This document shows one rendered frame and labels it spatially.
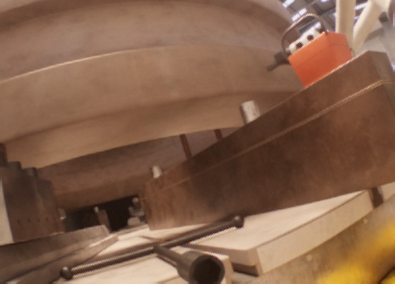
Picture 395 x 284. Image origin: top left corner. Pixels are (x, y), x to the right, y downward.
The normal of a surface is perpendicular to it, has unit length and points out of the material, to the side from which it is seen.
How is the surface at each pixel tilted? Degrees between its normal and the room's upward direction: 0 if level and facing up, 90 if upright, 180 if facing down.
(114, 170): 90
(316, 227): 90
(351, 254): 90
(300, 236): 90
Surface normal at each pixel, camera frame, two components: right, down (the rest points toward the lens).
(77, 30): 0.25, -0.27
